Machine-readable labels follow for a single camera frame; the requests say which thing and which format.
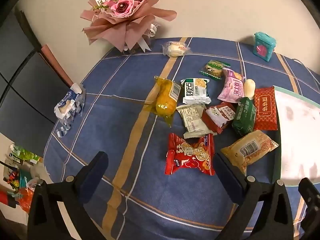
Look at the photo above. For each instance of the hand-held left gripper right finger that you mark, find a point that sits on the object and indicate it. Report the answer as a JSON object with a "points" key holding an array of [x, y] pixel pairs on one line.
{"points": [[225, 177]]}

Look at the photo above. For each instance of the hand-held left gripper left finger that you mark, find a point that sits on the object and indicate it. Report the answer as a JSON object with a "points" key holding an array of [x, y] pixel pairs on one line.
{"points": [[96, 180]]}

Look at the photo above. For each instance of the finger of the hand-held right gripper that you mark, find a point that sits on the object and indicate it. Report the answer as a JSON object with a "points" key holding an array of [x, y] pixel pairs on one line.
{"points": [[310, 192]]}

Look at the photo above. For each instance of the red candy-shaped snack packet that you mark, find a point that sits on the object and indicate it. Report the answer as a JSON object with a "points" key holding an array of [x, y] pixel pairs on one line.
{"points": [[187, 155]]}

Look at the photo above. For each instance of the light green cardboard box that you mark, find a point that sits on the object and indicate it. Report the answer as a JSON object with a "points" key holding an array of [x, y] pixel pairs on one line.
{"points": [[297, 135]]}

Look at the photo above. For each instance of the red gold-print snack packet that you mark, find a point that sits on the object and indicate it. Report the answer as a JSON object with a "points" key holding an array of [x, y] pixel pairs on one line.
{"points": [[265, 107]]}

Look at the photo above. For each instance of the white round snack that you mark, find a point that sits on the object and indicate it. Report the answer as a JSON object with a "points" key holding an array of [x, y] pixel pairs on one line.
{"points": [[249, 87]]}

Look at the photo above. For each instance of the yellow clear snack packet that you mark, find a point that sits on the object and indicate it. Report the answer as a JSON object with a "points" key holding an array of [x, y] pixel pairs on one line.
{"points": [[163, 102]]}

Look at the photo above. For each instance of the tan barcode snack packet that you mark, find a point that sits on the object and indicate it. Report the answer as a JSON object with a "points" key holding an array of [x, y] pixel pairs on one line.
{"points": [[250, 150]]}

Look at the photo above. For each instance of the brown red snack packet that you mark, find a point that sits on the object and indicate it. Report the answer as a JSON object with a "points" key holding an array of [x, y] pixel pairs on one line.
{"points": [[217, 116]]}

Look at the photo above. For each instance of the blue plaid tablecloth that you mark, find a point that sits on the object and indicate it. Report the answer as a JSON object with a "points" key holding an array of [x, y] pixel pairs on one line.
{"points": [[112, 120]]}

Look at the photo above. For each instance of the dark green snack packet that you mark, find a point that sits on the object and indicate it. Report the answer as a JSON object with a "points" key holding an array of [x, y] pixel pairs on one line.
{"points": [[243, 117]]}

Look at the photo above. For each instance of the beige snack packet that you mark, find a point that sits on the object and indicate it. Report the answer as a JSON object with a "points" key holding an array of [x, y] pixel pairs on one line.
{"points": [[192, 117]]}

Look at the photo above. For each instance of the orange plastic bag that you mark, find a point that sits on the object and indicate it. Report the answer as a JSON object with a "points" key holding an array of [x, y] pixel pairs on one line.
{"points": [[26, 200]]}

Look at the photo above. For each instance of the green plastic bag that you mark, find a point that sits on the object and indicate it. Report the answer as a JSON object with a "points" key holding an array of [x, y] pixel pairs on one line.
{"points": [[26, 153]]}

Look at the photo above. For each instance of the blue white crumpled packet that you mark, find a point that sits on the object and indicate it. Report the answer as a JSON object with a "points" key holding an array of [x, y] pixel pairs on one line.
{"points": [[67, 102]]}

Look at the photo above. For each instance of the purple snack packet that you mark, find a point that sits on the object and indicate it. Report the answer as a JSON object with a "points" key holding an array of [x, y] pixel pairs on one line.
{"points": [[232, 87]]}

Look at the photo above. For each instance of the white green cracker packet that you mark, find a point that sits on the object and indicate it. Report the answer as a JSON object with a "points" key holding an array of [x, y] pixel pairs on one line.
{"points": [[195, 91]]}

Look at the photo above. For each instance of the green wrapped cookie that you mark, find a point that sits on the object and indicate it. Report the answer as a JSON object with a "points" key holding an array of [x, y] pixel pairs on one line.
{"points": [[212, 70]]}

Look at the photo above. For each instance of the dark cabinet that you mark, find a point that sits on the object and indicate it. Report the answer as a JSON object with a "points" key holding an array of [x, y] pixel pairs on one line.
{"points": [[22, 80]]}

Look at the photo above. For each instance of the pink board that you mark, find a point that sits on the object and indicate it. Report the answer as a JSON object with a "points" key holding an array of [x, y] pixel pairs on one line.
{"points": [[55, 62]]}

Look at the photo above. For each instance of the teal toy house box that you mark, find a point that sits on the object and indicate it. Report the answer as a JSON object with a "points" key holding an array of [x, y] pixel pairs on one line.
{"points": [[262, 47]]}

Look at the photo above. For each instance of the clear wrapped white cake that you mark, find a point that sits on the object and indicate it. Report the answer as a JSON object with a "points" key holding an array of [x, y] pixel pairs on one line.
{"points": [[175, 49]]}

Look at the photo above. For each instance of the pink paper flower bouquet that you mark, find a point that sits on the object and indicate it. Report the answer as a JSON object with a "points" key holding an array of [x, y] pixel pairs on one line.
{"points": [[120, 7]]}

